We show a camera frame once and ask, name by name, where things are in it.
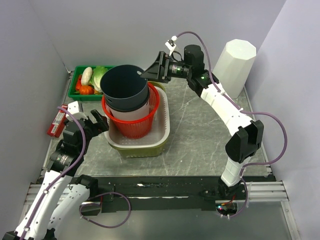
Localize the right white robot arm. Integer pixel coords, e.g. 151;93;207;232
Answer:
140;44;264;200

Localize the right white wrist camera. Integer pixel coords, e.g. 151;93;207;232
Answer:
165;35;178;57

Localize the white perforated rectangular basket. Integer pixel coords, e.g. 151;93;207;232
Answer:
104;86;170;149

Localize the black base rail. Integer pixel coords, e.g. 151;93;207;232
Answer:
29;175;276;217

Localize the toy napa cabbage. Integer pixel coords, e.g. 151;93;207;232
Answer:
89;65;108;93

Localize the olive green rectangular basket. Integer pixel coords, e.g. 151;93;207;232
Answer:
109;82;168;158

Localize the red rectangular box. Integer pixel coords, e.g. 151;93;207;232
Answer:
47;109;66;138

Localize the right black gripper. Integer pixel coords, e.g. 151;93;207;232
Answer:
139;51;192;84

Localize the orange toy pumpkin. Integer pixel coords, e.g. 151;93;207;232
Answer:
78;85;95;95

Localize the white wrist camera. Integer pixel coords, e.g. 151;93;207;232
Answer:
67;101;88;120
165;35;178;57

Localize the white round bucket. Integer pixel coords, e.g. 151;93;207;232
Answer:
104;93;150;121

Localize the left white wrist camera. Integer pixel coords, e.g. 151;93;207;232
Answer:
67;101;88;120

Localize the green plastic tray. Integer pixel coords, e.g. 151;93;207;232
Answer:
68;65;114;101

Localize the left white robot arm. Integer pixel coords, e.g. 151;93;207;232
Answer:
3;109;109;240

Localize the large white faceted container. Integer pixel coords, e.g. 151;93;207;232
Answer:
213;39;257;99

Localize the red mesh basket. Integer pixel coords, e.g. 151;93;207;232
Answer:
101;82;160;139

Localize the white toy radish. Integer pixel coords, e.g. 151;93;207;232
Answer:
81;67;93;86

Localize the red toy chili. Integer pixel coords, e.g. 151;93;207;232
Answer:
75;74;82;92

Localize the dark grey round bucket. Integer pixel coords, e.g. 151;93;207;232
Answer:
100;64;150;112

